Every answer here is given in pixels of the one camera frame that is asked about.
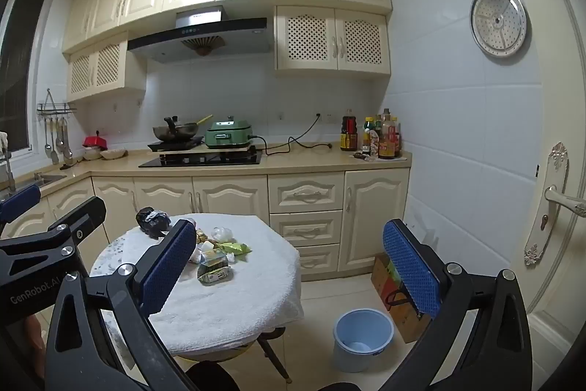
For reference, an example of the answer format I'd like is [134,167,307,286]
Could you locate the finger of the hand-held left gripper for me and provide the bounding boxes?
[0,195,108,268]
[0,184,43,227]

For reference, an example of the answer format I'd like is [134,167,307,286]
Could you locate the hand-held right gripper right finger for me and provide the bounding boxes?
[380,218,534,391]

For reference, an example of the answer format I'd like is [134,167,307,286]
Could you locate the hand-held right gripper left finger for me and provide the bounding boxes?
[45,218,199,391]

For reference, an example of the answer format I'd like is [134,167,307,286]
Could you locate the white paper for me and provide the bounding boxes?
[189,240,216,264]

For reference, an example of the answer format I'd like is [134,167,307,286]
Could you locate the crushed green carton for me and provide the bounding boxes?
[197,256,232,285]

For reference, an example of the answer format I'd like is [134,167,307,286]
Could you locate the green wrapper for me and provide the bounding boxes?
[219,242,253,261]

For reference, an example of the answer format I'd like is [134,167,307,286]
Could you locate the blue bucket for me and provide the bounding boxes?
[333,309,394,373]

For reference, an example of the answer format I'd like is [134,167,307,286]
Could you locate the cardboard box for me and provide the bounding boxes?
[371,254,433,343]

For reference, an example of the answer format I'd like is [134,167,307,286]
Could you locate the metal faucet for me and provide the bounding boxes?
[0,132,16,195]

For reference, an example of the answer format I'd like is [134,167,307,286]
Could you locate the black plastic bag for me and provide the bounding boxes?
[136,207,171,240]

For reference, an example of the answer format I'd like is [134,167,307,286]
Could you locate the metal spatula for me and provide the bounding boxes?
[49,119,60,165]

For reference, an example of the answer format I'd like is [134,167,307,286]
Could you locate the metal spoon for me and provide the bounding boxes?
[62,118,74,160]

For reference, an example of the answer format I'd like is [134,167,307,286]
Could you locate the cream base cabinet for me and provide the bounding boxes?
[0,166,411,282]

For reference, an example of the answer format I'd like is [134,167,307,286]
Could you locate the white round table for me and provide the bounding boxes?
[90,213,304,357]

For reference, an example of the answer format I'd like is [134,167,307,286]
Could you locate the cream drawer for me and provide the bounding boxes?
[293,244,342,273]
[269,211,343,247]
[268,172,345,213]

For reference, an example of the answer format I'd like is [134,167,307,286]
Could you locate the metal utensil rack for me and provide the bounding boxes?
[37,89,78,117]

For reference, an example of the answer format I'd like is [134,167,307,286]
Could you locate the black glass gas hob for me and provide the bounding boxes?
[138,150,263,169]

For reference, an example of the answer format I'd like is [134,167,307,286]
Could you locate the black induction cooker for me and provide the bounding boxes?
[147,135,205,152]

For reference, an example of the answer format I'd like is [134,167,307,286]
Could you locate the black wok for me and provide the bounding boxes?
[152,116,200,142]

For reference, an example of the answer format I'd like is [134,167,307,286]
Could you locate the window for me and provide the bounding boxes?
[0,0,49,154]

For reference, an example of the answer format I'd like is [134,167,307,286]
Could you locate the group of condiment bottles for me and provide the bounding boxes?
[361,107,403,160]

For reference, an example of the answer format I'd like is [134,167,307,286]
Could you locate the green electric cooker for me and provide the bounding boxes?
[204,115,253,149]

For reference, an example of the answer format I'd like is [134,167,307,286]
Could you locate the cream lattice door cabinet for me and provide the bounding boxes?
[66,31,147,103]
[274,5,392,80]

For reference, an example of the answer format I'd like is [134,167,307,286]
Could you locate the dark soy sauce bottle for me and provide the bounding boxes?
[340,108,359,152]

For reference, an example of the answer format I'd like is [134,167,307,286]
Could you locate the black range hood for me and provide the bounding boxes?
[127,5,274,64]

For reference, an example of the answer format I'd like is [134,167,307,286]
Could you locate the white door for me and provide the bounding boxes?
[476,0,586,391]

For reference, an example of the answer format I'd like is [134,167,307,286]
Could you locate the round metal steamer plate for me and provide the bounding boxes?
[470,0,527,59]

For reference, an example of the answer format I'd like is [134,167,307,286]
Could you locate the ornate metal door handle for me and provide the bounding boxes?
[524,141,586,267]

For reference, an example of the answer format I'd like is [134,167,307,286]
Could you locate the black power cable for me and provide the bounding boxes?
[249,115,333,156]

